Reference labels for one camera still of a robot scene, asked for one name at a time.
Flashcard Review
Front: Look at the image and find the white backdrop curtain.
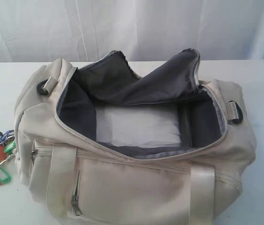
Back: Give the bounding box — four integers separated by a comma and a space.
0, 0, 264, 62

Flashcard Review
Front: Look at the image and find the beige duffel bag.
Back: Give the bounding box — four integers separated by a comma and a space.
15, 48, 256, 225

